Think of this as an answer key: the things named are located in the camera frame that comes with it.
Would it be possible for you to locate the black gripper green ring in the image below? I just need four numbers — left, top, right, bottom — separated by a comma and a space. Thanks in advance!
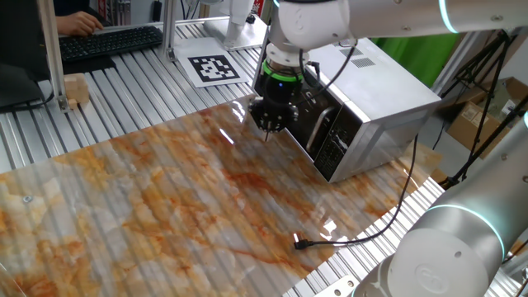
247, 60, 305, 144

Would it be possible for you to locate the silver microwave oven body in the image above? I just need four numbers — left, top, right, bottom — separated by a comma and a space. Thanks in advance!
251, 36, 442, 185

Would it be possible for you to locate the bare person hand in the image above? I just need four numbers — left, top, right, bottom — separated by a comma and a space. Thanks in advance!
55, 11, 104, 37

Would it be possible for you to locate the black white marker sheet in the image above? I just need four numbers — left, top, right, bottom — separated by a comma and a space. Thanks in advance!
172, 36, 251, 89

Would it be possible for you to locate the orange marble pattern mat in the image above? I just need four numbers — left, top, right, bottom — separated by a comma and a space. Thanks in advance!
0, 97, 442, 297

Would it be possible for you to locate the green cloth backdrop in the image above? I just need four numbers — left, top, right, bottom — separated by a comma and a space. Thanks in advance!
370, 32, 461, 87

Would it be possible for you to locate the black computer keyboard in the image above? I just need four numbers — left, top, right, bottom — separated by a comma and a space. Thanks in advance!
57, 25, 164, 64

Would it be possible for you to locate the light wooden block stack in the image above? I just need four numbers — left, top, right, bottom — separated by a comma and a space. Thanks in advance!
64, 73, 91, 111

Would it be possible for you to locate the brown cardboard box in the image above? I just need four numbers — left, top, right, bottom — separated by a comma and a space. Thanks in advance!
447, 101, 512, 160

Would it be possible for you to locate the black tripod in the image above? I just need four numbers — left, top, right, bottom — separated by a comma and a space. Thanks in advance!
439, 31, 528, 191

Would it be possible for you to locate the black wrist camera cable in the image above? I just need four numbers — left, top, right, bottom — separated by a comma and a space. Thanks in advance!
297, 39, 359, 106

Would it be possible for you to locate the silver plate with white post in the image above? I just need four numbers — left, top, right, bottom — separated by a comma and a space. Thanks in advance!
203, 0, 270, 53

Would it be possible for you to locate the black power cable with plug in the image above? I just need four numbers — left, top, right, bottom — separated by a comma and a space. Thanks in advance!
293, 134, 420, 252

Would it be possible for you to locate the aluminium frame post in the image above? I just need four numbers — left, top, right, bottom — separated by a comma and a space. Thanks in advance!
36, 0, 70, 113
160, 0, 179, 63

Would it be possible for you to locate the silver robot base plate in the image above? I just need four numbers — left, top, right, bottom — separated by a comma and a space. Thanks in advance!
315, 274, 360, 297

